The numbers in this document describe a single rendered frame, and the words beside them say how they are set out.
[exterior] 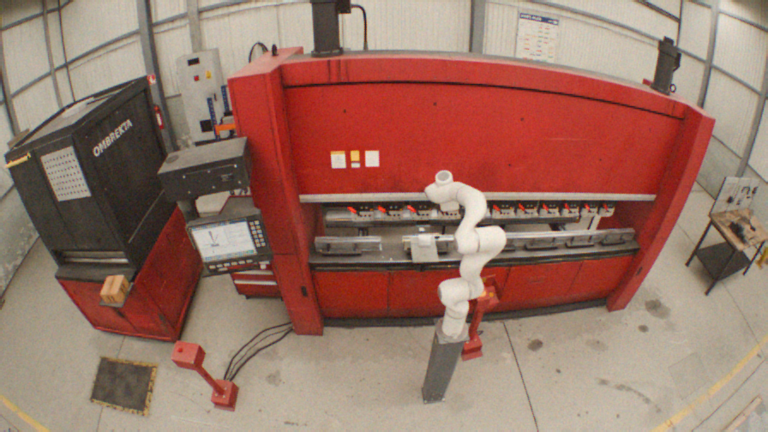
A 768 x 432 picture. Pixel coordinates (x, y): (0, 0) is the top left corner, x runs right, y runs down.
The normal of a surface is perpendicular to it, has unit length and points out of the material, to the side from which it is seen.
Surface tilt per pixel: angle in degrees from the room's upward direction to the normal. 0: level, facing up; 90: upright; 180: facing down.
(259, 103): 90
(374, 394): 0
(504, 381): 0
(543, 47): 90
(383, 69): 90
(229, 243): 90
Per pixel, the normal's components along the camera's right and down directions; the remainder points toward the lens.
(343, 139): 0.01, 0.61
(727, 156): -1.00, 0.05
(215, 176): 0.25, 0.59
